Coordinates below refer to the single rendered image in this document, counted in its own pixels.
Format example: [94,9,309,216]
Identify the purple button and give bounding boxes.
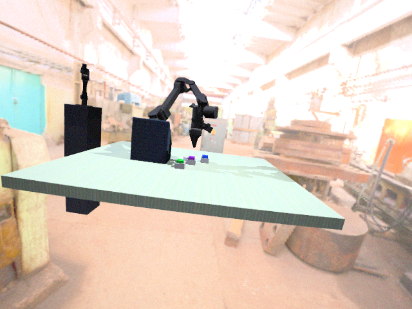
[186,156,196,165]

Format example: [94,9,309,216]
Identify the blue button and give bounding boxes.
[200,155,209,164]

